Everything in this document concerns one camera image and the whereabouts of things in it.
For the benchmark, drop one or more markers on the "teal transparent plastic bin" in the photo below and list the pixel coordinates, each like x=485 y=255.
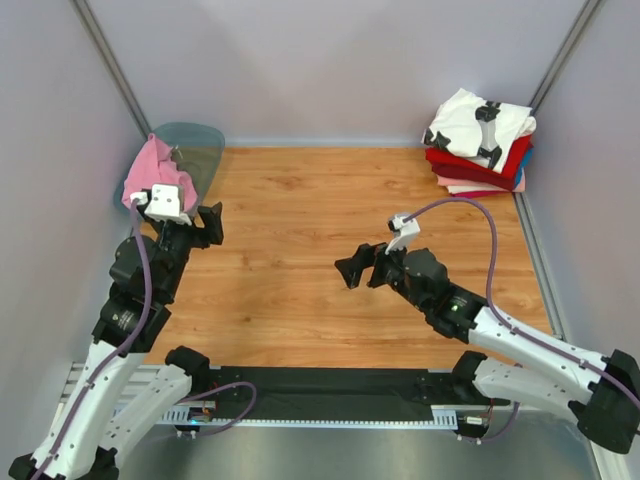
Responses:
x=197 y=150

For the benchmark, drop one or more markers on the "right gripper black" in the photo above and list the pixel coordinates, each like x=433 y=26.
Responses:
x=352 y=268

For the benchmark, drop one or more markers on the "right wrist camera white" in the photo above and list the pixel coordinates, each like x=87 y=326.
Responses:
x=405 y=229

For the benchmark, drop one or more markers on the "crimson folded shirt bottom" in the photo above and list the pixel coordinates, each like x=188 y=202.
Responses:
x=479 y=195

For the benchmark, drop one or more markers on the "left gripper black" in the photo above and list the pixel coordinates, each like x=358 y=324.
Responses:
x=214 y=228

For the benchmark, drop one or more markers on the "light pink folded shirt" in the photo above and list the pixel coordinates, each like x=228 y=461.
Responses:
x=463 y=181

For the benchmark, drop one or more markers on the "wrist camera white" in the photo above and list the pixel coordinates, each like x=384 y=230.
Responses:
x=163 y=202
x=405 y=229

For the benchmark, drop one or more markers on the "pink t shirt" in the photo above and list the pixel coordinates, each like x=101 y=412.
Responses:
x=154 y=165

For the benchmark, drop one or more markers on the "white black printed folded shirt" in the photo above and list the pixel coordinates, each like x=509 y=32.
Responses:
x=482 y=131

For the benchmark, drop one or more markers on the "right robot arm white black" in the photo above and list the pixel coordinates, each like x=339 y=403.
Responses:
x=599 y=393

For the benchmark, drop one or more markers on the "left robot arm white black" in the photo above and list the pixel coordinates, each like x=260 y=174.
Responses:
x=91 y=439

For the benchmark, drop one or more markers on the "blue folded shirt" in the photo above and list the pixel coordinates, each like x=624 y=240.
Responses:
x=527 y=157

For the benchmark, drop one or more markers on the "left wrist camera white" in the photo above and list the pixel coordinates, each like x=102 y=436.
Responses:
x=163 y=202

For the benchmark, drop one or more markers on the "aluminium frame post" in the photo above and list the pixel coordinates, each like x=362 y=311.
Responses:
x=581 y=24
x=96 y=35

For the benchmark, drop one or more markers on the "aluminium frame post right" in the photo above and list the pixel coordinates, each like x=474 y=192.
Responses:
x=581 y=24

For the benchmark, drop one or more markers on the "red folded shirt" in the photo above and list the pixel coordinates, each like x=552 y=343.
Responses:
x=447 y=165

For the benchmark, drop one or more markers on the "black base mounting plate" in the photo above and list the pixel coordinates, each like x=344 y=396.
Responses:
x=350 y=394

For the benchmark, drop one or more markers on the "aluminium frame post left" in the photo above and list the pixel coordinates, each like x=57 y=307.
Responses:
x=96 y=35

